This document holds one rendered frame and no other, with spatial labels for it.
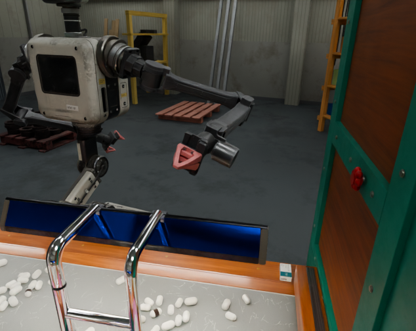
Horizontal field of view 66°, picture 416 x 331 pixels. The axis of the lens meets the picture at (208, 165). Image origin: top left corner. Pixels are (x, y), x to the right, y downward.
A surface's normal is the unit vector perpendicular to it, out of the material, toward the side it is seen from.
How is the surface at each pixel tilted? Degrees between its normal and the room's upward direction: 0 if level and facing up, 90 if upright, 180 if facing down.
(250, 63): 90
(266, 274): 0
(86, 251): 0
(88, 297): 0
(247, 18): 90
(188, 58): 90
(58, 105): 90
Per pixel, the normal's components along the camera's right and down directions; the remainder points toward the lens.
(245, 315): 0.02, -0.92
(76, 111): -0.38, 0.36
